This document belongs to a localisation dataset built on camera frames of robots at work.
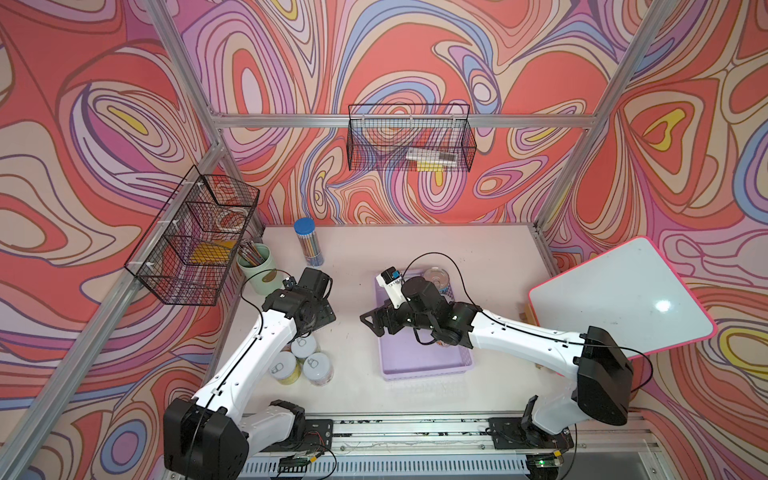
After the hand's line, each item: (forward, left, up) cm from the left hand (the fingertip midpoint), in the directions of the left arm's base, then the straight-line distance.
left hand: (317, 321), depth 80 cm
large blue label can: (+15, -36, -1) cm, 39 cm away
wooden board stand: (+6, -62, -8) cm, 63 cm away
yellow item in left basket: (+9, +23, +19) cm, 31 cm away
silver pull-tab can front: (-10, 0, -8) cm, 13 cm away
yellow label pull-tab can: (-10, +8, -8) cm, 16 cm away
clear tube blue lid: (+28, +7, +8) cm, 30 cm away
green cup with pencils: (+21, +23, +1) cm, 31 cm away
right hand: (-1, -16, +4) cm, 17 cm away
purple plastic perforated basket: (-5, -24, -11) cm, 27 cm away
